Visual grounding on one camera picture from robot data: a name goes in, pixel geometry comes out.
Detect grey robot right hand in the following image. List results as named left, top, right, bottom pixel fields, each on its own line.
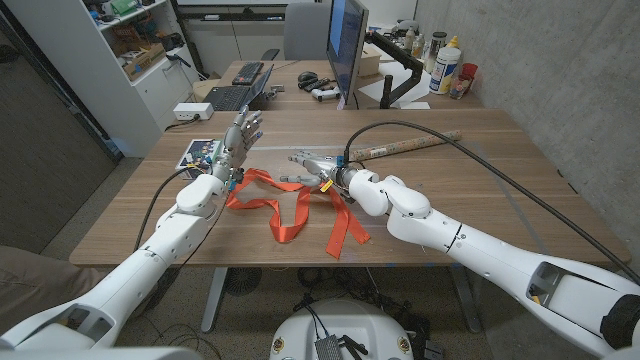
left=279, top=150, right=351, bottom=190

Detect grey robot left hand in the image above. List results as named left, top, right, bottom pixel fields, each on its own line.
left=209, top=104, right=265, bottom=185

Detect green printed gift box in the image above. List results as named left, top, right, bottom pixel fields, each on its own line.
left=174, top=138, right=224, bottom=180

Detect orange satin ribbon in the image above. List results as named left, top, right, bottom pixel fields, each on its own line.
left=225, top=167, right=372, bottom=260

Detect white power strip box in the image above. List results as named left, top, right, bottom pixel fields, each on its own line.
left=172, top=102, right=215, bottom=122

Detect brown wrapping paper roll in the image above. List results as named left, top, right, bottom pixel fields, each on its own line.
left=348, top=129, right=464, bottom=163

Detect beige cardboard box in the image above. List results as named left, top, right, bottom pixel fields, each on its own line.
left=357, top=42, right=384, bottom=77

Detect brown cardboard box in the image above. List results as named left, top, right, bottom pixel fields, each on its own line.
left=122, top=42, right=167, bottom=81

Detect dark open laptop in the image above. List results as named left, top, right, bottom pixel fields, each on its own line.
left=202, top=63, right=275, bottom=112

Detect black keyboard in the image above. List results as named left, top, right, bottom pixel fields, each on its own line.
left=231, top=61, right=265, bottom=86

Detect white game controller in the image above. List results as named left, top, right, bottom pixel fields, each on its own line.
left=310, top=85, right=342, bottom=103

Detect black remote control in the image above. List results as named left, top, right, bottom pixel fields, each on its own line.
left=299, top=77, right=332, bottom=93

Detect white shelf cabinet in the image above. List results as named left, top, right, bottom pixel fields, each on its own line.
left=2, top=0, right=199, bottom=159

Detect white paper sheets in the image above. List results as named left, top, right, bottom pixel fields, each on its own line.
left=357, top=60, right=432, bottom=110

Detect black computer monitor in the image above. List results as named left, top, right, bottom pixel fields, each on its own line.
left=325, top=0, right=370, bottom=107

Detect grey office chair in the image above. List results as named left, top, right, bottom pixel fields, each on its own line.
left=259, top=2, right=332, bottom=62

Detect white wipes canister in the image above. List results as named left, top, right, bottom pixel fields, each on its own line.
left=428, top=46, right=462, bottom=96

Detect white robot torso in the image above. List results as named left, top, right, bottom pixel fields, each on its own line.
left=269, top=298, right=415, bottom=360

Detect grey table leg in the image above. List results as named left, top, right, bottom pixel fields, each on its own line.
left=449, top=264, right=484, bottom=334
left=200, top=266, right=229, bottom=334

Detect dark-lidded tall jar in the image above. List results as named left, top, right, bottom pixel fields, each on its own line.
left=423, top=31, right=448, bottom=74

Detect person's khaki trouser leg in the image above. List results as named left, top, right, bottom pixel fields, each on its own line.
left=0, top=245, right=109, bottom=336

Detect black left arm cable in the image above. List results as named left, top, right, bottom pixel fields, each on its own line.
left=133, top=167, right=201, bottom=251

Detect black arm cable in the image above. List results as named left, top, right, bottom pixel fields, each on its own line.
left=343, top=119, right=640, bottom=286
left=133, top=167, right=201, bottom=251

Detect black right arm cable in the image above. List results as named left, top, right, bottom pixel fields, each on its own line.
left=343, top=119, right=640, bottom=286

